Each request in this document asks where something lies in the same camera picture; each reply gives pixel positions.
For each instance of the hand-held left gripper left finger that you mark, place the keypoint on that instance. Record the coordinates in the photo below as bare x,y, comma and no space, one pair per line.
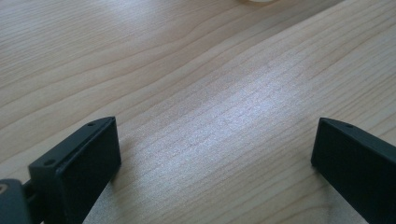
77,165

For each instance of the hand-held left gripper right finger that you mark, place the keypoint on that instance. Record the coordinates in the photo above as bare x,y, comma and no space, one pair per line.
358,168

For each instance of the cream round object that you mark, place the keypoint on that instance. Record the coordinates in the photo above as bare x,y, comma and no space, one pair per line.
259,1

